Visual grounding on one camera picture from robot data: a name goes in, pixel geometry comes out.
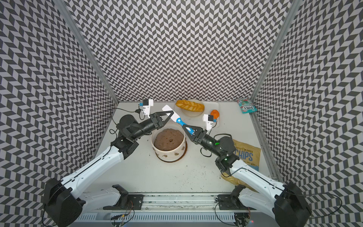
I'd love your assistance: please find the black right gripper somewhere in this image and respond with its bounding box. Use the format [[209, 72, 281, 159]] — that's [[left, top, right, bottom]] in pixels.
[[183, 124, 223, 157]]

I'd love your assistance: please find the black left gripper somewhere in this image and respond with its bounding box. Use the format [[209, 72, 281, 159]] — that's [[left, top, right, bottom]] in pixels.
[[131, 111, 174, 141]]

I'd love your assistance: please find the white blue scrub brush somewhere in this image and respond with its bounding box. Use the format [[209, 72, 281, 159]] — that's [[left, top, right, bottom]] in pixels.
[[162, 105, 186, 126]]

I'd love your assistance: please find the white ceramic pot with mud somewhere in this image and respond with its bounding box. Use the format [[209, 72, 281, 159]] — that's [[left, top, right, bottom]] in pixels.
[[151, 123, 187, 152]]

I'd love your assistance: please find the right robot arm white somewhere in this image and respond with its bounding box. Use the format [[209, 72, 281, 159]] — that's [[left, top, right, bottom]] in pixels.
[[182, 125, 312, 227]]

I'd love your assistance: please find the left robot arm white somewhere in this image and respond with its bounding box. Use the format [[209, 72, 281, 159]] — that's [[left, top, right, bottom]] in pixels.
[[43, 110, 180, 227]]

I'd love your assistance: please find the white cutting board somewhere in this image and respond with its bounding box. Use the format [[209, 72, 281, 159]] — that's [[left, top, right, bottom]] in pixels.
[[171, 101, 220, 128]]

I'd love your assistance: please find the white round plate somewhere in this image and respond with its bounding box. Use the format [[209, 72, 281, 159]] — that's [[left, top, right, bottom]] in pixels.
[[181, 99, 203, 118]]

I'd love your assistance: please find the golden bread loaf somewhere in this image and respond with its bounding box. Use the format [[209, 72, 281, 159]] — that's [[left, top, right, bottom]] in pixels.
[[176, 100, 205, 112]]

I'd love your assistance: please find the small orange pumpkin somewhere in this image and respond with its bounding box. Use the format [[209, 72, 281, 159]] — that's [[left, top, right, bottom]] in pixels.
[[210, 110, 220, 119]]

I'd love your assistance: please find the yellow chips bag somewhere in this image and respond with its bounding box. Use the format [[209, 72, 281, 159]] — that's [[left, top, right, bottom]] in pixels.
[[221, 139, 261, 192]]

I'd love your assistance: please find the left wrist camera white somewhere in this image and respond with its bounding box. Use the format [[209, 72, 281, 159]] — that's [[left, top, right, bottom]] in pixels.
[[139, 99, 154, 118]]

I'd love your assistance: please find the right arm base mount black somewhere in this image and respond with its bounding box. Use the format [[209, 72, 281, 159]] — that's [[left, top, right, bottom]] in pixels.
[[215, 185, 248, 211]]

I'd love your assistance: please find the metal base rail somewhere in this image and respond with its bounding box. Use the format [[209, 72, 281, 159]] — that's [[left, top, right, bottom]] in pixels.
[[73, 193, 278, 227]]

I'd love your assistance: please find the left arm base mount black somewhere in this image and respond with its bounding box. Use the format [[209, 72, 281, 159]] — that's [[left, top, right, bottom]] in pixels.
[[103, 184, 144, 211]]

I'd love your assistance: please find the aluminium corner post left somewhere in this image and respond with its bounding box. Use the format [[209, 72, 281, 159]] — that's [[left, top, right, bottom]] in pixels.
[[54, 0, 119, 104]]

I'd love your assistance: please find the aluminium corner post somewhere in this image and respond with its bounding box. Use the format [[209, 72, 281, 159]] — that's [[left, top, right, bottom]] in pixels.
[[251, 0, 303, 102], [54, 0, 119, 104]]

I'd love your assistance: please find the aluminium corner post right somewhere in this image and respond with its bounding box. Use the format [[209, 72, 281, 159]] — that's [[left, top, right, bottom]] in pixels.
[[251, 0, 303, 102]]

